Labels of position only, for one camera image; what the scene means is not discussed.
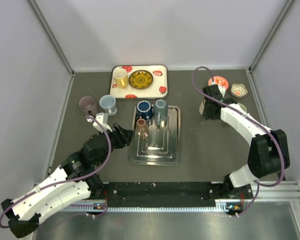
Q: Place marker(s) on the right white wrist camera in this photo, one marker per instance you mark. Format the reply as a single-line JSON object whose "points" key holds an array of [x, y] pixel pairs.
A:
{"points": [[222, 90]]}

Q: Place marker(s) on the small flower-shaped bowl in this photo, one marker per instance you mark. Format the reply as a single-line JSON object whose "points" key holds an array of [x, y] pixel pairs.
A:
{"points": [[239, 90]]}

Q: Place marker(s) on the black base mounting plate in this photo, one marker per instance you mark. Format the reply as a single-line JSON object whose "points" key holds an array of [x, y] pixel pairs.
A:
{"points": [[164, 194]]}

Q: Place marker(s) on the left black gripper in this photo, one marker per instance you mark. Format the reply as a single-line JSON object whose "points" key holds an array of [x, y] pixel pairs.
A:
{"points": [[125, 135]]}

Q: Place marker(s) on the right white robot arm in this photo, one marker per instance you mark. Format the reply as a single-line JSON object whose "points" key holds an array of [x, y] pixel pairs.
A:
{"points": [[268, 149]]}

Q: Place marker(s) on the yellow mug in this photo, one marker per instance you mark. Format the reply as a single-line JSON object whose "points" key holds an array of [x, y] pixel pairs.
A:
{"points": [[120, 76]]}

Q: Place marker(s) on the dark blue mug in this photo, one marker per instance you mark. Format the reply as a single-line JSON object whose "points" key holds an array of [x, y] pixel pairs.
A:
{"points": [[144, 110]]}

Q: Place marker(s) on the grey-blue mug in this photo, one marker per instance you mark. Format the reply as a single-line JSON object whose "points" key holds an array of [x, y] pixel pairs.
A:
{"points": [[160, 112]]}

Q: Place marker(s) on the light green mug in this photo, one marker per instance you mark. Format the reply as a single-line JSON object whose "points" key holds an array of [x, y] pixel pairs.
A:
{"points": [[242, 107]]}

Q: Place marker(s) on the silver metal tray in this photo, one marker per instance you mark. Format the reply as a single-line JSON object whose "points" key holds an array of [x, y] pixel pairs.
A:
{"points": [[162, 145]]}

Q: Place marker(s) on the strawberry pattern white tray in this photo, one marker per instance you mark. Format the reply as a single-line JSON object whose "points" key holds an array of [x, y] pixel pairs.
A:
{"points": [[157, 90]]}

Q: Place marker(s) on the cream white mug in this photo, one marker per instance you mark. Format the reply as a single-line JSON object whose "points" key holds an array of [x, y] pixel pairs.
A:
{"points": [[202, 107]]}

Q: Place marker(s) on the brown ribbed cup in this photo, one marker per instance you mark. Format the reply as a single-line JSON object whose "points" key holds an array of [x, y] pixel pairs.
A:
{"points": [[142, 128]]}

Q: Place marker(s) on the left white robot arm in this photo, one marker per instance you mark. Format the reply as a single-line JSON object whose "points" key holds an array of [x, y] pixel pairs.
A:
{"points": [[73, 180]]}

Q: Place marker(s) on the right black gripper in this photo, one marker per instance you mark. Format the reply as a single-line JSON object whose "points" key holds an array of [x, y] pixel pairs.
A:
{"points": [[207, 115]]}

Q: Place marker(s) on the yellow patterned small plate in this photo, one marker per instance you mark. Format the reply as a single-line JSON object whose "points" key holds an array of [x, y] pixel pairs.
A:
{"points": [[141, 79]]}

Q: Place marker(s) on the orange patterned bowl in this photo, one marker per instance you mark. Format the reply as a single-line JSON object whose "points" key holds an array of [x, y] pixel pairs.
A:
{"points": [[220, 81]]}

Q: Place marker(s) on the grey slotted cable duct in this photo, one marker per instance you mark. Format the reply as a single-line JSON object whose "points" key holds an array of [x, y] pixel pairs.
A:
{"points": [[94, 207]]}

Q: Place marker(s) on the purple mug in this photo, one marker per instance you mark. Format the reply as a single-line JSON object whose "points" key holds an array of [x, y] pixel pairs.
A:
{"points": [[88, 105]]}

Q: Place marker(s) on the light blue mug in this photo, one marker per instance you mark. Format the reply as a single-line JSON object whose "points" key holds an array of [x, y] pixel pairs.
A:
{"points": [[108, 104]]}

